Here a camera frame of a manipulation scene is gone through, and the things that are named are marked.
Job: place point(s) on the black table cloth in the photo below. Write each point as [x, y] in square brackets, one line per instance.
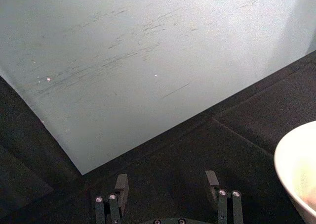
[172, 164]

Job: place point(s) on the roll of white tape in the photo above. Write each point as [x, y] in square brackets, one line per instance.
[300, 169]

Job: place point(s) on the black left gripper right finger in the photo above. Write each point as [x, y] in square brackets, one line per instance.
[228, 204]

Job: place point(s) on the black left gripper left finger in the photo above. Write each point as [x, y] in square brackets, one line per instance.
[114, 204]

